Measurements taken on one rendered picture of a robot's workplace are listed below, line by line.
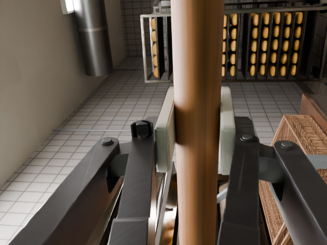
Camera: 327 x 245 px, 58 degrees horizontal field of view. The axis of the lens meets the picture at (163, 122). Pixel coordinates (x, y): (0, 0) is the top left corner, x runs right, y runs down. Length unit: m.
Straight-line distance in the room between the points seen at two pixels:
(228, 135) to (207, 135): 0.03
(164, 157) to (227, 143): 0.04
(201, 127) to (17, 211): 1.97
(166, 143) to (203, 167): 0.05
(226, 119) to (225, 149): 0.02
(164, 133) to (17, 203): 2.04
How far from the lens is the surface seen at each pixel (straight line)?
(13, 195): 2.26
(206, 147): 0.19
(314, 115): 1.86
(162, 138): 0.16
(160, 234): 1.51
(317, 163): 1.28
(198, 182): 0.21
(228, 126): 0.16
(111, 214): 1.80
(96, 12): 3.28
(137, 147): 0.15
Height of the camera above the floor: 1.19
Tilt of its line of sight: 8 degrees up
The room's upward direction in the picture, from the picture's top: 90 degrees counter-clockwise
